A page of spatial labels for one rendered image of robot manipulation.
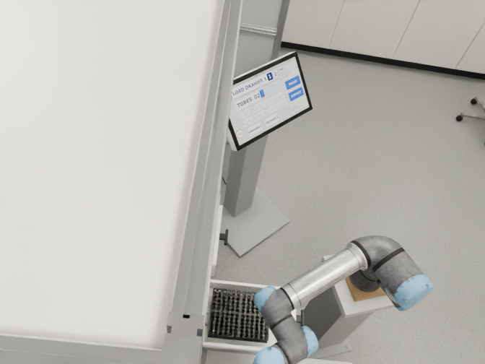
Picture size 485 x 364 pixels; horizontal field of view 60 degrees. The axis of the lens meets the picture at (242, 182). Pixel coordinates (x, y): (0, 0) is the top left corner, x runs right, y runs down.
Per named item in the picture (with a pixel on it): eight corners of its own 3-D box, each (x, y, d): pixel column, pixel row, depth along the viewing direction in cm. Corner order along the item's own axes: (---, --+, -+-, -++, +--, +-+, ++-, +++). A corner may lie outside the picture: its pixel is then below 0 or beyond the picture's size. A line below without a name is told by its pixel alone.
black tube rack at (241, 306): (267, 300, 169) (269, 294, 164) (265, 344, 159) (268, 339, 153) (212, 294, 168) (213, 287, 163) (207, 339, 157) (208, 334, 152)
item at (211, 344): (286, 292, 172) (289, 287, 167) (286, 358, 157) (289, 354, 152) (189, 282, 170) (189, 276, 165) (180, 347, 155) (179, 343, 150)
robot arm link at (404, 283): (400, 266, 174) (403, 243, 125) (425, 297, 167) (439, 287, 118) (376, 283, 175) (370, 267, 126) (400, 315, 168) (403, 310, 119)
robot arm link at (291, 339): (301, 310, 119) (269, 328, 115) (324, 346, 115) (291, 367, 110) (294, 318, 126) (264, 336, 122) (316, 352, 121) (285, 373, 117)
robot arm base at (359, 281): (369, 254, 191) (377, 245, 183) (388, 284, 184) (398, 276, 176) (341, 266, 186) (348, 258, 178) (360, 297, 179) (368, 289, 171)
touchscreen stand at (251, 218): (289, 222, 291) (329, 118, 209) (239, 258, 271) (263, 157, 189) (243, 175, 311) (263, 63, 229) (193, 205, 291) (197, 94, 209)
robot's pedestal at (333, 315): (333, 301, 260) (378, 243, 200) (351, 350, 244) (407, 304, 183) (287, 310, 253) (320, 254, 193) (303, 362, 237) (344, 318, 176)
